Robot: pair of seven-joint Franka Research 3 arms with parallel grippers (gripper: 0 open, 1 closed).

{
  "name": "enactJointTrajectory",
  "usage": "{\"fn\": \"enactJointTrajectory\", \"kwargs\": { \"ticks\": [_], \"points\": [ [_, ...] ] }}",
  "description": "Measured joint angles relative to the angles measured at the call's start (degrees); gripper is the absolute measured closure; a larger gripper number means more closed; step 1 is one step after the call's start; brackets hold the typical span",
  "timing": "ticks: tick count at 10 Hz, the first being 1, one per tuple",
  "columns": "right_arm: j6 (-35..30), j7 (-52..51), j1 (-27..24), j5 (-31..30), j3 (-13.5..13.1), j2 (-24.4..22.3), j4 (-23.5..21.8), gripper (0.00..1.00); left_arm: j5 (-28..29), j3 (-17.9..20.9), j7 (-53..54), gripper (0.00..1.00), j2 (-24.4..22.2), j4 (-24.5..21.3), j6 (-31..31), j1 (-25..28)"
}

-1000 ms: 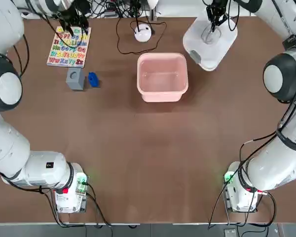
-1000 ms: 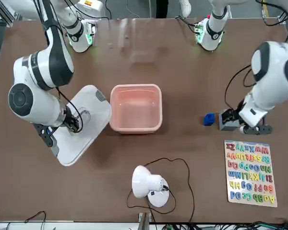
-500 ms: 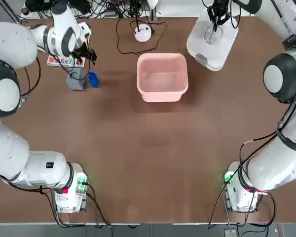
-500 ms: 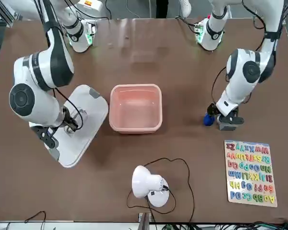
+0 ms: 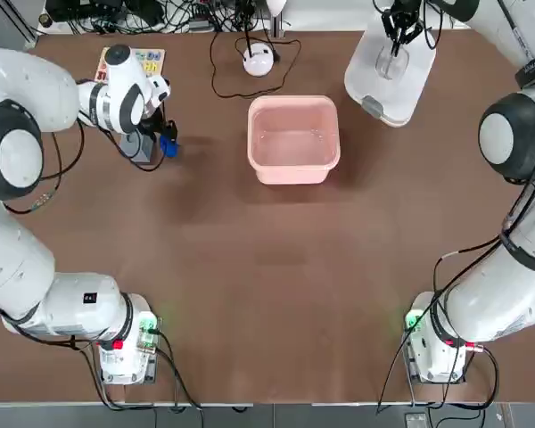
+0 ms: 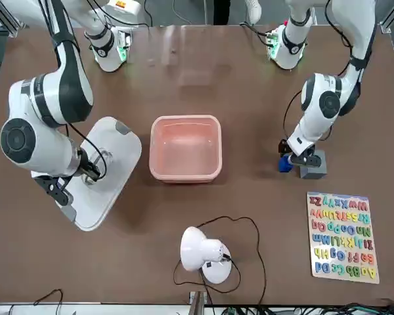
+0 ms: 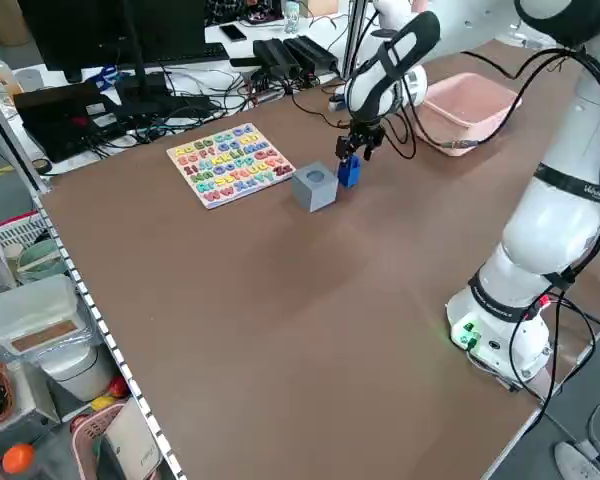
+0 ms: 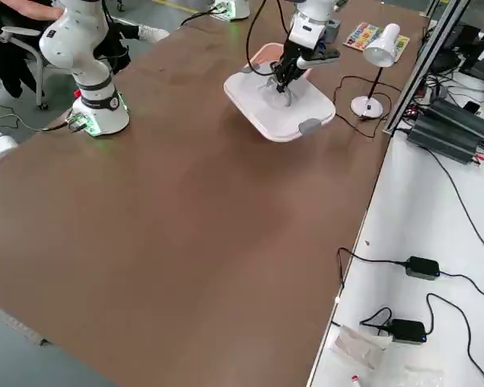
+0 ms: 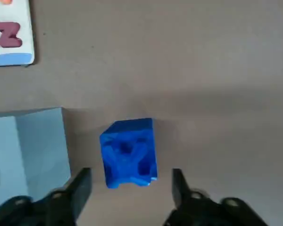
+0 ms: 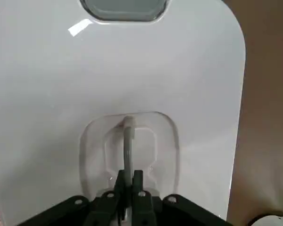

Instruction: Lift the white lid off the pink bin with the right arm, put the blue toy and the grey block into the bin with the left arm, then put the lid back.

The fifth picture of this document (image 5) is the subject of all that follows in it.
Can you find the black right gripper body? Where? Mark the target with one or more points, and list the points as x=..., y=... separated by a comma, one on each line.
x=403, y=6

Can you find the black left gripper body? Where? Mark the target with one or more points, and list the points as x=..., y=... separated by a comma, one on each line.
x=150, y=120

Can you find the blue toy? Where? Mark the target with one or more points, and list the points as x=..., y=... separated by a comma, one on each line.
x=171, y=150

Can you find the grey block with round hole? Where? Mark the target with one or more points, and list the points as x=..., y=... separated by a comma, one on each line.
x=142, y=150

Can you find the white bin lid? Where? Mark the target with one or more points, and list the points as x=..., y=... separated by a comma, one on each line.
x=405, y=89

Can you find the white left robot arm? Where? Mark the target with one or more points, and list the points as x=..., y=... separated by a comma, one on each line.
x=22, y=276

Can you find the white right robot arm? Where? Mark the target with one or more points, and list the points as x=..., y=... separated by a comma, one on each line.
x=486, y=303

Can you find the pink plastic bin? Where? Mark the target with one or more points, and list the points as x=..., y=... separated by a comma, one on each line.
x=290, y=176

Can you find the colourful alphabet puzzle board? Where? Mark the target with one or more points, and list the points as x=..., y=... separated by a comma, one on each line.
x=153, y=62

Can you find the white desk lamp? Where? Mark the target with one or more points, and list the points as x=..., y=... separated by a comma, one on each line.
x=258, y=62

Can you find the black device box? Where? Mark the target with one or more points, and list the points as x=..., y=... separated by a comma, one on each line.
x=80, y=9

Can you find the grey socket box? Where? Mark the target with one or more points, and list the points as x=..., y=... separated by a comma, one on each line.
x=416, y=421

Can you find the aluminium camera post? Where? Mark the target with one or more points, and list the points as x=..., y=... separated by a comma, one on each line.
x=277, y=27

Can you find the aluminium frame profile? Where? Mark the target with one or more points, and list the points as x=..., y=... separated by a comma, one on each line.
x=24, y=22

